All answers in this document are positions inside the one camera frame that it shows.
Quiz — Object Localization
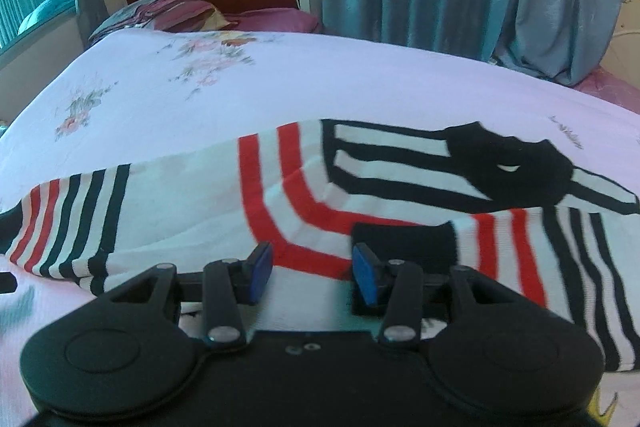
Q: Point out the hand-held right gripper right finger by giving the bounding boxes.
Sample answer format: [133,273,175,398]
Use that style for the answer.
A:
[350,242,507,352]

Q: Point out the pink mattress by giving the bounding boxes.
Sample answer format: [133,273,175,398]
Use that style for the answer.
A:
[570,62,640,112]

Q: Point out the striped purple pillow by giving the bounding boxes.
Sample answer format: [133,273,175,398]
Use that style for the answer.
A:
[89,0,236,42]

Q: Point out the red and black striped sweater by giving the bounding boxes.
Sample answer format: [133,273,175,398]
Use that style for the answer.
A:
[0,119,640,373]

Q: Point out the floral bed sheet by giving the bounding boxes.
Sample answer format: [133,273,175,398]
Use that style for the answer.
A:
[0,27,640,427]

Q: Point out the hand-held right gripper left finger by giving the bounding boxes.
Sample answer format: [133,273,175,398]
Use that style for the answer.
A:
[107,242,274,352]

